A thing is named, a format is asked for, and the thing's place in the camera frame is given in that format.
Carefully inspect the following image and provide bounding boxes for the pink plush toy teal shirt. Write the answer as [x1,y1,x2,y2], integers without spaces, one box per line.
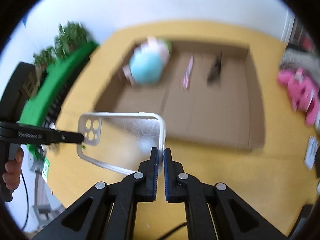
[122,36,172,86]

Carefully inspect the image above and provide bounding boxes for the pink transparent pen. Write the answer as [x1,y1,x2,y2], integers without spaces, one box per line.
[181,55,194,91]

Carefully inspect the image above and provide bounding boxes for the white clear phone case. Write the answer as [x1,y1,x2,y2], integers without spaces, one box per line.
[77,112,166,175]

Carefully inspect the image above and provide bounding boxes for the black cable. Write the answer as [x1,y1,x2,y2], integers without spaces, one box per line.
[20,171,30,231]

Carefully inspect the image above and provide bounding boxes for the magenta plush toy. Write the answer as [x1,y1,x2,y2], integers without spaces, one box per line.
[277,68,319,126]

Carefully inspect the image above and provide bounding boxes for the person left hand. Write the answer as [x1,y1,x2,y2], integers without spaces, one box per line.
[2,147,24,190]

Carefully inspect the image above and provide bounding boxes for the green plastic tray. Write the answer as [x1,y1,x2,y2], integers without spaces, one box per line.
[18,40,99,160]

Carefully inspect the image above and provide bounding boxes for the cardboard box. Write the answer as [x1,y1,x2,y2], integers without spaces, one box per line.
[94,41,265,150]

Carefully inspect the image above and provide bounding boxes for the black sunglasses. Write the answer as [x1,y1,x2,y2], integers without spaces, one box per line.
[207,54,222,85]

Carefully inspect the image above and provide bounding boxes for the white small device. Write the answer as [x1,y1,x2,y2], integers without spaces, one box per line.
[304,136,319,171]

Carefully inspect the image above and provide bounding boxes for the green plant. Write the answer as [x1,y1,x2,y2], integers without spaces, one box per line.
[33,22,90,69]

